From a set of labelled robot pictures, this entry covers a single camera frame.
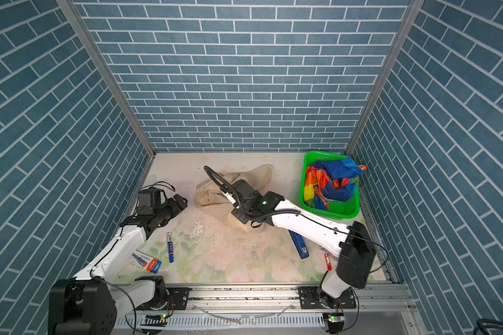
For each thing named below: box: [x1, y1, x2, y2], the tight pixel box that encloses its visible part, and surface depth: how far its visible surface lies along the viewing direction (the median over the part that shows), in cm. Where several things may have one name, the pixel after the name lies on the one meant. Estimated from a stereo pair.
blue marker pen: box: [166, 231, 174, 264], surface depth 87 cm
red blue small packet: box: [127, 250, 163, 274], surface depth 82 cm
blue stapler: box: [287, 229, 310, 259], surface depth 86 cm
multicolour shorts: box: [303, 157, 368, 212], surface depth 96 cm
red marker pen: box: [324, 252, 333, 272], surface depth 84 cm
